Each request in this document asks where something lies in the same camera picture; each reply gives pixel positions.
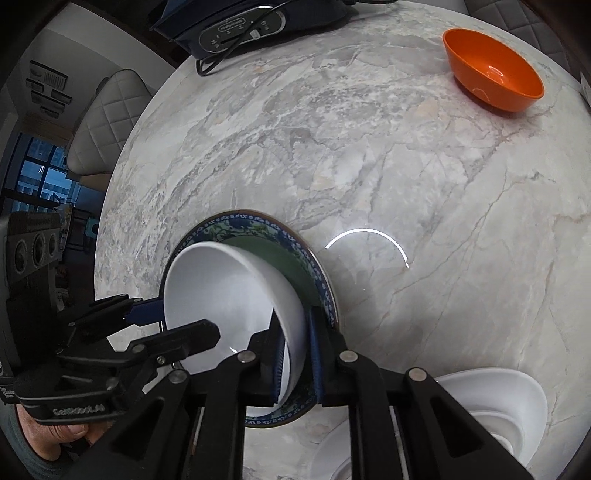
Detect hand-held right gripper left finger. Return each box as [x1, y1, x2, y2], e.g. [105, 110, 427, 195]
[99, 318, 289, 480]

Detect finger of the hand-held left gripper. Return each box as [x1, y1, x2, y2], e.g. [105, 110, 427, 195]
[55, 294, 164, 343]
[60, 319, 221, 371]

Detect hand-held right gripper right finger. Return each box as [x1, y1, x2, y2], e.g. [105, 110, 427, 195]
[308, 307, 532, 480]

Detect small white bowl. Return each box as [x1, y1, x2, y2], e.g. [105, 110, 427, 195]
[163, 241, 306, 402]

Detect green blue floral plate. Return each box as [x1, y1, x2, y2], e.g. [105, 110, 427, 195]
[159, 210, 340, 428]

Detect white deep plate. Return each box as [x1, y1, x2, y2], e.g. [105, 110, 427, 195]
[329, 450, 370, 480]

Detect person's left hand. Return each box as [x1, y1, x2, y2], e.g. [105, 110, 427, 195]
[16, 407, 108, 462]

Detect window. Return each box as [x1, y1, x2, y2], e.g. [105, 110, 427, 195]
[0, 133, 75, 205]

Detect white quilted chair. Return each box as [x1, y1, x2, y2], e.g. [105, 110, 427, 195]
[67, 69, 155, 177]

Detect black electric appliance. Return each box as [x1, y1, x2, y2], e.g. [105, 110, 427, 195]
[150, 0, 356, 61]

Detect orange bowl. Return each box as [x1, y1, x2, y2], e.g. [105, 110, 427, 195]
[442, 28, 546, 113]

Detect grey quilted chair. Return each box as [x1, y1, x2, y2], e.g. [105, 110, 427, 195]
[464, 0, 570, 61]

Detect wall picture frames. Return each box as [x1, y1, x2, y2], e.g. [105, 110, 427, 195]
[25, 60, 73, 114]

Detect black power cable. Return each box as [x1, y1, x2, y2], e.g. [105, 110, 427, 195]
[196, 7, 283, 77]

